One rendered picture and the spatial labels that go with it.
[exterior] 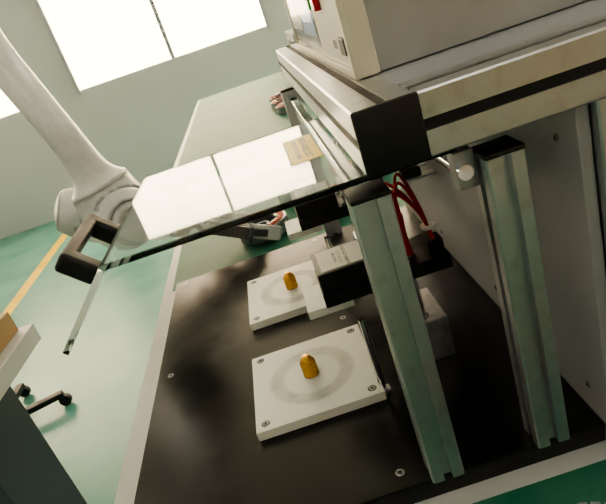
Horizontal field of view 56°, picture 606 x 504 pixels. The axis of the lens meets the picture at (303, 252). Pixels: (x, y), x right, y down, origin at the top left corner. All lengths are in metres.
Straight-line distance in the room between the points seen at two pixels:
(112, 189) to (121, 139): 4.56
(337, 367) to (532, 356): 0.27
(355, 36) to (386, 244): 0.17
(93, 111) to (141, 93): 0.45
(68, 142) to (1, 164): 4.87
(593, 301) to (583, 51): 0.20
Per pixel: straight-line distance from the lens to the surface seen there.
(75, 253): 0.52
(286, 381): 0.72
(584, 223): 0.48
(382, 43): 0.49
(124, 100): 5.44
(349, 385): 0.68
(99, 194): 0.95
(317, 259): 0.65
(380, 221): 0.43
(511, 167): 0.44
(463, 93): 0.40
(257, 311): 0.89
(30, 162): 5.75
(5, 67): 1.09
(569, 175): 0.48
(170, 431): 0.76
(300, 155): 0.52
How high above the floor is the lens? 1.19
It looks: 24 degrees down
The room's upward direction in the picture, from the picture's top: 19 degrees counter-clockwise
